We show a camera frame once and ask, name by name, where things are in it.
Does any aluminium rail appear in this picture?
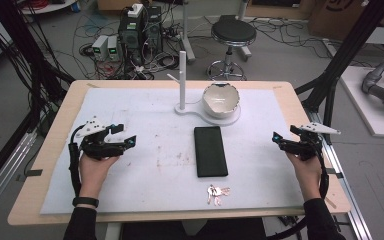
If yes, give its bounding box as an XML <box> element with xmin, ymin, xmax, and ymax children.
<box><xmin>0</xmin><ymin>129</ymin><xmax>38</xmax><ymax>221</ymax></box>
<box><xmin>308</xmin><ymin>111</ymin><xmax>374</xmax><ymax>240</ymax></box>

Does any bunch of keys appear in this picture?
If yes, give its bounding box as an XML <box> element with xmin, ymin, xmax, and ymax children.
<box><xmin>207</xmin><ymin>184</ymin><xmax>231</xmax><ymax>207</ymax></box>

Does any white key stand with hook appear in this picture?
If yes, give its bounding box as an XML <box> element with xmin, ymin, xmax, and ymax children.
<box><xmin>166</xmin><ymin>50</ymin><xmax>242</xmax><ymax>127</ymax></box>

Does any black frame post with cables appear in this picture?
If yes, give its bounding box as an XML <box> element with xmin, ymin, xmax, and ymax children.
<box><xmin>0</xmin><ymin>0</ymin><xmax>76</xmax><ymax>134</ymax></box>

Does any black round stool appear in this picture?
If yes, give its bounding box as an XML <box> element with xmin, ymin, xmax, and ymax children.
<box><xmin>206</xmin><ymin>14</ymin><xmax>258</xmax><ymax>82</ymax></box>

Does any grey power supply unit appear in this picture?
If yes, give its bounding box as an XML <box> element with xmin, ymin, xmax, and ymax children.
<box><xmin>91</xmin><ymin>34</ymin><xmax>110</xmax><ymax>61</ymax></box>
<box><xmin>107</xmin><ymin>35</ymin><xmax>121</xmax><ymax>62</ymax></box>

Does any black computer tower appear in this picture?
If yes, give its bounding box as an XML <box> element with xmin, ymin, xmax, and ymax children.
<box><xmin>118</xmin><ymin>6</ymin><xmax>164</xmax><ymax>65</ymax></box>

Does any cardboard box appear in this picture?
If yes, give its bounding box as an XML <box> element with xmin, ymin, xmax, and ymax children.
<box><xmin>308</xmin><ymin>0</ymin><xmax>384</xmax><ymax>43</ymax></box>

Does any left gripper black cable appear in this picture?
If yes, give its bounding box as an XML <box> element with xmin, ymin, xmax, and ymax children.
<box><xmin>68</xmin><ymin>123</ymin><xmax>86</xmax><ymax>198</ymax></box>

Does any white power adapter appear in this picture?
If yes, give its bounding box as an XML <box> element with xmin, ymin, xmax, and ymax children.
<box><xmin>127</xmin><ymin>3</ymin><xmax>144</xmax><ymax>18</ymax></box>

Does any white table mat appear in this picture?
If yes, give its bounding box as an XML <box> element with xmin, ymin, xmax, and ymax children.
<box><xmin>40</xmin><ymin>87</ymin><xmax>306</xmax><ymax>215</ymax></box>

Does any person's right hand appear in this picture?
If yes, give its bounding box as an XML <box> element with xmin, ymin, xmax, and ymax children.
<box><xmin>285</xmin><ymin>152</ymin><xmax>323</xmax><ymax>202</ymax></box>

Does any black wristband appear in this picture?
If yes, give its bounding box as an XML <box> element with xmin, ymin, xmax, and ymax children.
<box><xmin>72</xmin><ymin>196</ymin><xmax>100</xmax><ymax>209</ymax></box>

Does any person's left hand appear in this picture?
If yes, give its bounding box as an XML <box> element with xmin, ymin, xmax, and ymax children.
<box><xmin>79</xmin><ymin>154</ymin><xmax>119</xmax><ymax>200</ymax></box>

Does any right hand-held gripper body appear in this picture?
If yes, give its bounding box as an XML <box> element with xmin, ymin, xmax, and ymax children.
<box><xmin>288</xmin><ymin>122</ymin><xmax>342</xmax><ymax>162</ymax></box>

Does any white floor platform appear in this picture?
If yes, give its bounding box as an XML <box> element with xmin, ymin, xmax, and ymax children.
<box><xmin>339</xmin><ymin>65</ymin><xmax>384</xmax><ymax>139</ymax></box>

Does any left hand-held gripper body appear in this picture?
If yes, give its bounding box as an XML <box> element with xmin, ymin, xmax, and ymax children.
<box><xmin>75</xmin><ymin>115</ymin><xmax>126</xmax><ymax>160</ymax></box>

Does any white bowl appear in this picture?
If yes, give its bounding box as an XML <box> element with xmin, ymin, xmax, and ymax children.
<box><xmin>201</xmin><ymin>82</ymin><xmax>241</xmax><ymax>120</ymax></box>

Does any white metal stand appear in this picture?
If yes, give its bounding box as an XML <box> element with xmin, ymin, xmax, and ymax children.
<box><xmin>179</xmin><ymin>0</ymin><xmax>197</xmax><ymax>64</ymax></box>

